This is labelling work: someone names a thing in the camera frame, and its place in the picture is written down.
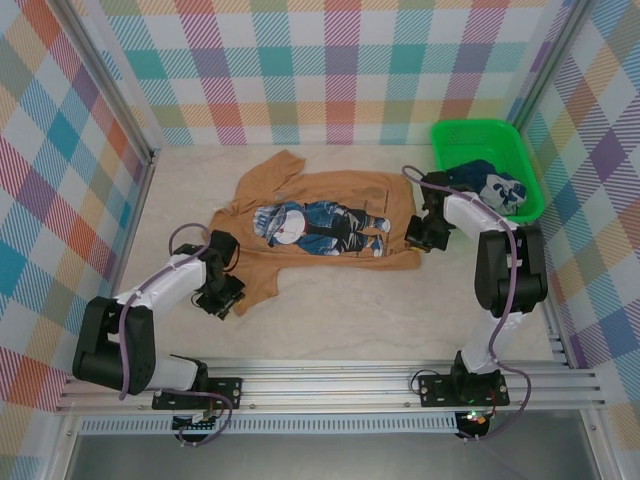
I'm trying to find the tan printed t-shirt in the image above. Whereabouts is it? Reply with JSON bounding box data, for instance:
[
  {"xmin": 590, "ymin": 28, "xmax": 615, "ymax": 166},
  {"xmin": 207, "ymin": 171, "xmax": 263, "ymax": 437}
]
[{"xmin": 208, "ymin": 148, "xmax": 424, "ymax": 319}]

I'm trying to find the white blue patterned t-shirt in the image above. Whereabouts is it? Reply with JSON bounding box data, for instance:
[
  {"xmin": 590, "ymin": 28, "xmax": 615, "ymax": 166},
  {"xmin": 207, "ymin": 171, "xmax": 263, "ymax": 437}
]
[{"xmin": 477, "ymin": 172, "xmax": 529, "ymax": 217}]

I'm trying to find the green plastic basket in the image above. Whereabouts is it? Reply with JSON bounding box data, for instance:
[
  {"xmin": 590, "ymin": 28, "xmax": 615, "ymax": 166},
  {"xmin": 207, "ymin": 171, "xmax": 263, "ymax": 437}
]
[{"xmin": 429, "ymin": 119, "xmax": 546, "ymax": 225}]

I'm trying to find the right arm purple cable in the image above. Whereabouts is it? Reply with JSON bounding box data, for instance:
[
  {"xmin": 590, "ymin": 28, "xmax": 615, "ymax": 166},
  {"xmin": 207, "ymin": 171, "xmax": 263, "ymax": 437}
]
[{"xmin": 402, "ymin": 164, "xmax": 532, "ymax": 444}]

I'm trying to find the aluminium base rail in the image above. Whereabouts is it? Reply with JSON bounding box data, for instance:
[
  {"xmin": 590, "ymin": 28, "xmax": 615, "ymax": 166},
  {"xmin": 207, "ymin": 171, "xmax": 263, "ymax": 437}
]
[{"xmin": 54, "ymin": 357, "xmax": 606, "ymax": 414}]

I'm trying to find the slotted white cable duct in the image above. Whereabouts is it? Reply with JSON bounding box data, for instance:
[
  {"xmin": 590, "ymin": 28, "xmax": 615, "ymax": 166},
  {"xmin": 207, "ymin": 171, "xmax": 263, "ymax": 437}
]
[{"xmin": 79, "ymin": 417, "xmax": 459, "ymax": 435}]

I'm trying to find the aluminium frame post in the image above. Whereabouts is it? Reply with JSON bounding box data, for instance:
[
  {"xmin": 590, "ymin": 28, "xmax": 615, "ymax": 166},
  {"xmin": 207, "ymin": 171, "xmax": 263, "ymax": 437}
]
[
  {"xmin": 507, "ymin": 0, "xmax": 601, "ymax": 132},
  {"xmin": 58, "ymin": 0, "xmax": 162, "ymax": 164}
]

